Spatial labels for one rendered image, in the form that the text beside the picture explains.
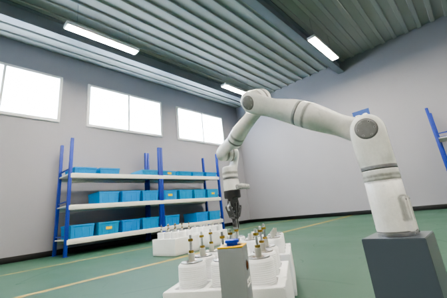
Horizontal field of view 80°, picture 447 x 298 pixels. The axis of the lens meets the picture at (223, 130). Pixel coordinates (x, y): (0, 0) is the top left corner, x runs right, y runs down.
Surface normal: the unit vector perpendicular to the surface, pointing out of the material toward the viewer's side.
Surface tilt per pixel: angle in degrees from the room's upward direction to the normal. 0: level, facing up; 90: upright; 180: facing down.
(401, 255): 90
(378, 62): 90
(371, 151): 90
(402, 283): 90
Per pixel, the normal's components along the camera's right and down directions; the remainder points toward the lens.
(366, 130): -0.58, -0.14
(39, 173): 0.72, -0.28
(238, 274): -0.26, -0.26
